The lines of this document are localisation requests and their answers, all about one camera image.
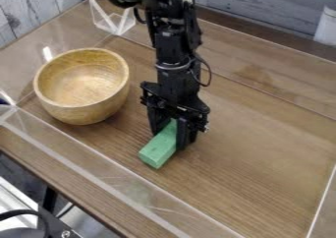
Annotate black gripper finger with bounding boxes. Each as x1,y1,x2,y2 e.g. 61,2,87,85
177,117,199,150
147,106,171,135

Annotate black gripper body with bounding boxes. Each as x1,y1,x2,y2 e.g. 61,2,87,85
141,63,211,132

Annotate green rectangular block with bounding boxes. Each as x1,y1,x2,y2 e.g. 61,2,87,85
139,120,178,169

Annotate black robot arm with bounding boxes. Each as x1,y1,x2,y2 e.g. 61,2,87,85
110,0,211,149

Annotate light wooden bowl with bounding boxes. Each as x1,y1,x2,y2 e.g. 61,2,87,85
34,47,130,125

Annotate black table leg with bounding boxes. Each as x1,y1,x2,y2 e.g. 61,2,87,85
42,187,58,212

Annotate white cylindrical container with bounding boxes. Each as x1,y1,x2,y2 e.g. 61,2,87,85
314,6,336,47

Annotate clear acrylic tray wall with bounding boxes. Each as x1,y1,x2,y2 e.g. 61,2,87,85
0,0,336,238

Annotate black metal bracket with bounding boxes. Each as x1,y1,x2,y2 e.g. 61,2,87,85
38,208,83,238

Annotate black cable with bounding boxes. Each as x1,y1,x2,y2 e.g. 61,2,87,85
0,208,50,238

